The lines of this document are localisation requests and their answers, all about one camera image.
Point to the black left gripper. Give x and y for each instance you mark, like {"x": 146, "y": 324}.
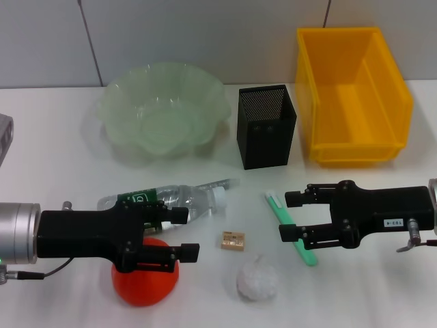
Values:
{"x": 78, "y": 234}

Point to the translucent green wavy fruit bowl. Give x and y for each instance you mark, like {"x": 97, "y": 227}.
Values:
{"x": 160, "y": 102}

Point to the yellow plastic bin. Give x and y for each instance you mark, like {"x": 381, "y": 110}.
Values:
{"x": 341, "y": 102}

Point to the clear green-label water bottle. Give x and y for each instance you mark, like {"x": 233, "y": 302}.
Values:
{"x": 194, "y": 200}

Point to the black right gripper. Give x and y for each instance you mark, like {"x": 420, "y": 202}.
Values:
{"x": 375, "y": 208}

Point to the beige eraser block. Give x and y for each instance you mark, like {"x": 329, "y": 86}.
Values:
{"x": 232, "y": 241}

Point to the black mesh pen holder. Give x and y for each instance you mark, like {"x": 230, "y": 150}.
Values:
{"x": 266, "y": 150}

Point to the red-orange toy orange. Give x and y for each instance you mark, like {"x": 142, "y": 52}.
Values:
{"x": 143, "y": 290}

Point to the silver glitter marker pen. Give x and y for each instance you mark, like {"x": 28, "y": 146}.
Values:
{"x": 225, "y": 182}

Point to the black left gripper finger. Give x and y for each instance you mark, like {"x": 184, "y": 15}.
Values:
{"x": 189, "y": 253}

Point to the grey device box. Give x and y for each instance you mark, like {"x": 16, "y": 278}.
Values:
{"x": 5, "y": 136}

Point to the white paper ball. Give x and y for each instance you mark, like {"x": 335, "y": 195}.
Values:
{"x": 256, "y": 280}

